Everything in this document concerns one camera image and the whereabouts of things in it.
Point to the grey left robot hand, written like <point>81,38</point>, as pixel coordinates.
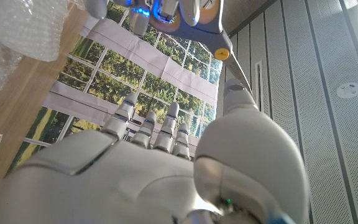
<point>138,21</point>

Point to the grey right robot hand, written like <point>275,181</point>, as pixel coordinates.
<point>135,180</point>

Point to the large clear bubble wrap sheet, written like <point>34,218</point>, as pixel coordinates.
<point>17,28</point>

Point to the printed forest window backdrop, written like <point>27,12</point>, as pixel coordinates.
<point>120,65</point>

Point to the white linear ceiling vent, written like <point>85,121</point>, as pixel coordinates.
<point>256,84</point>

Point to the white round ceiling fixture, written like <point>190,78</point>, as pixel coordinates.
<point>349,90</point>

